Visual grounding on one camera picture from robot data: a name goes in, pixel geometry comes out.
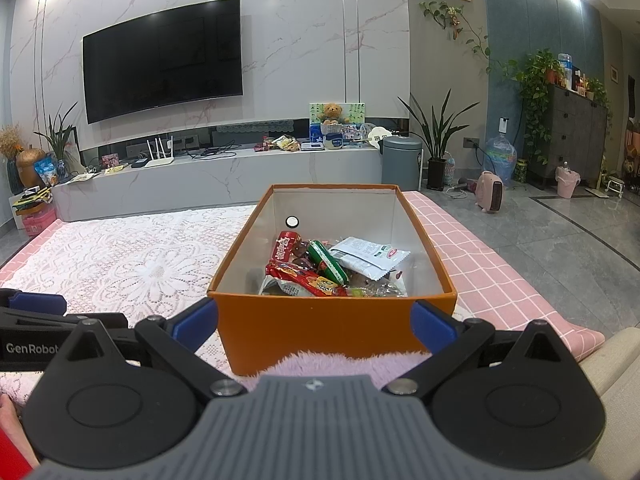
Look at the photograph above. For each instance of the teddy bear gift box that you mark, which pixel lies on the teddy bear gift box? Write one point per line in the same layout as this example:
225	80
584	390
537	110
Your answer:
337	125

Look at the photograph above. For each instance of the white wifi router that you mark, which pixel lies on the white wifi router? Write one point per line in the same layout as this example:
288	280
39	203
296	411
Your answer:
161	152

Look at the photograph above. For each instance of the dark grey drawer cabinet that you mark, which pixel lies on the dark grey drawer cabinet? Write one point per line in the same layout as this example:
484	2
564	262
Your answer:
577	128

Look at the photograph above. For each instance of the golden gourd ornament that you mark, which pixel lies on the golden gourd ornament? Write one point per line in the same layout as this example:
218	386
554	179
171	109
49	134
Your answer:
25	165

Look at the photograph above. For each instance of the red long snack pack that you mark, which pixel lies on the red long snack pack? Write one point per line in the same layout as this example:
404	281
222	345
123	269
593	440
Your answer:
290	272

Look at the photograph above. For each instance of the potted long-leaf plant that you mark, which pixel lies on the potted long-leaf plant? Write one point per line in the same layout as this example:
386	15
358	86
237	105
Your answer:
435	132

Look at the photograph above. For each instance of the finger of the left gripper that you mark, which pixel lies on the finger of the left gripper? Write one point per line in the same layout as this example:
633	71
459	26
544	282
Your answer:
32	302

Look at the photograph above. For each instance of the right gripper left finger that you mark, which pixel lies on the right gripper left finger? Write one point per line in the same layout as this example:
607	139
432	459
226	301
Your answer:
116	398

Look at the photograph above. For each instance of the green sausage snack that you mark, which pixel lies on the green sausage snack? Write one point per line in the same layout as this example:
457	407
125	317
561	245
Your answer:
327	265

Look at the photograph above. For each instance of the grey trash bin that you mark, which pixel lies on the grey trash bin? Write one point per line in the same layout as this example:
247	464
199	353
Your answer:
402	161

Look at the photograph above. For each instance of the black wall television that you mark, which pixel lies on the black wall television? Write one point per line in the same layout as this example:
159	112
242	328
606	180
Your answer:
183	54

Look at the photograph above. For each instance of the peanut snack pack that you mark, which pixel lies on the peanut snack pack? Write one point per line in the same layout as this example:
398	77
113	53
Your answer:
390	285

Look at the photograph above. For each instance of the hanging vine plant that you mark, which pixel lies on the hanging vine plant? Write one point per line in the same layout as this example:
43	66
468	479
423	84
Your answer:
535	74

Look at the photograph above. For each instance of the pink space heater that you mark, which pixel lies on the pink space heater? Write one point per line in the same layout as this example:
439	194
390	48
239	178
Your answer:
489	192

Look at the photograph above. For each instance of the left potted plant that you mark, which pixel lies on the left potted plant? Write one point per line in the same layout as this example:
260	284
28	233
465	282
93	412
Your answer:
57	134

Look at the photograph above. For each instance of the white foil snack pouch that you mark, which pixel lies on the white foil snack pouch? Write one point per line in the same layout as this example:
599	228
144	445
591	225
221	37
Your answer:
371	260

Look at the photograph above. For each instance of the pink bucket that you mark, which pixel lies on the pink bucket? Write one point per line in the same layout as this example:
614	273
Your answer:
566	180

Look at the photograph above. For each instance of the pink lace tablecloth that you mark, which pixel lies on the pink lace tablecloth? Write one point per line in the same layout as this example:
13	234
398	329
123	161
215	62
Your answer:
163	263

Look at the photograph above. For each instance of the blue water jug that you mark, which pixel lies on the blue water jug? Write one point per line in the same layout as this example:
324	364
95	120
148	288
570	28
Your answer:
500	155

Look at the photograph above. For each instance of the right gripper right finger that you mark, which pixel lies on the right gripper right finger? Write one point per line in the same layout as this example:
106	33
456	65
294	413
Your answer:
516	399

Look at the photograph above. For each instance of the orange cardboard box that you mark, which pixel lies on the orange cardboard box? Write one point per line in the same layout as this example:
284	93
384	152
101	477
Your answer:
257	331

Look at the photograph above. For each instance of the grey TV console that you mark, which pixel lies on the grey TV console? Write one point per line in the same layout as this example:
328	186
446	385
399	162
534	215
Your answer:
239	176

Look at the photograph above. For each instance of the pink storage box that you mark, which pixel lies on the pink storage box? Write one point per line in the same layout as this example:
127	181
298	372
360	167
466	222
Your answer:
34	224

